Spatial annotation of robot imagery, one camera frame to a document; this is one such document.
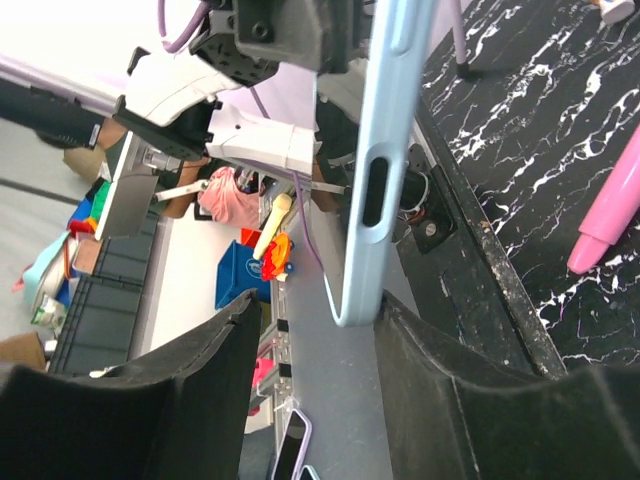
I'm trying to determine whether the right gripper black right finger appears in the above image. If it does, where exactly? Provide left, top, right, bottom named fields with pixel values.
left=374, top=295, right=639, bottom=479

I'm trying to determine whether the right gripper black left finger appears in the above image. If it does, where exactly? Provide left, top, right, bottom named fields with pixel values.
left=1, top=290, right=261, bottom=479

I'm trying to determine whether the phone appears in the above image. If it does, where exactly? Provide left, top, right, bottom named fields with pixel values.
left=271, top=408, right=313, bottom=480
left=329, top=0, right=435, bottom=327

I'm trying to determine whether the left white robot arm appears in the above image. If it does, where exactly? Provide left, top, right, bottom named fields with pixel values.
left=114, top=1, right=367, bottom=175

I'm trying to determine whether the blue storage bin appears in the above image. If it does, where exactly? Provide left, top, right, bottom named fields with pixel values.
left=215, top=240, right=271, bottom=310

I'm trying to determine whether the red orange toy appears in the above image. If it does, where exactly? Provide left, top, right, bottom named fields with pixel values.
left=261, top=233, right=295, bottom=282

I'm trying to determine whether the pink cloth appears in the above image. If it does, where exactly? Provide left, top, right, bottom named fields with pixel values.
left=198, top=167, right=260, bottom=229

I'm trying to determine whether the pink marker pen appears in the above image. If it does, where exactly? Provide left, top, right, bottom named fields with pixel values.
left=567, top=128, right=639, bottom=274

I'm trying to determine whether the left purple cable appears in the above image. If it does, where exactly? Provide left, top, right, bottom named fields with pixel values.
left=157, top=0, right=326, bottom=274

